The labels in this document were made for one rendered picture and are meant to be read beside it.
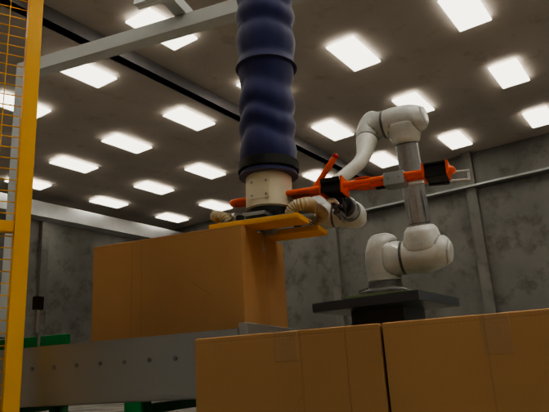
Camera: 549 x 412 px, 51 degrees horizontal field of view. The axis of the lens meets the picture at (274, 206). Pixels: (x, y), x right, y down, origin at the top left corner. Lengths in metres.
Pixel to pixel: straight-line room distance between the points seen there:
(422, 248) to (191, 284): 1.09
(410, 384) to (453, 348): 0.10
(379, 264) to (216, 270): 0.95
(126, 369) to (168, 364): 0.15
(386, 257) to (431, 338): 1.55
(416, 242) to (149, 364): 1.31
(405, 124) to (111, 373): 1.60
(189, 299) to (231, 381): 0.79
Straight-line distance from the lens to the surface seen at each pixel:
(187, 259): 2.00
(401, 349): 1.12
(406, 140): 2.66
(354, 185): 1.98
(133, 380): 1.89
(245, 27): 2.32
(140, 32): 4.99
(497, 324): 1.11
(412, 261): 2.62
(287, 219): 1.90
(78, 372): 2.01
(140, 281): 2.09
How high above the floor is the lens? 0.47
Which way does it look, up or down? 16 degrees up
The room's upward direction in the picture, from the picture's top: 4 degrees counter-clockwise
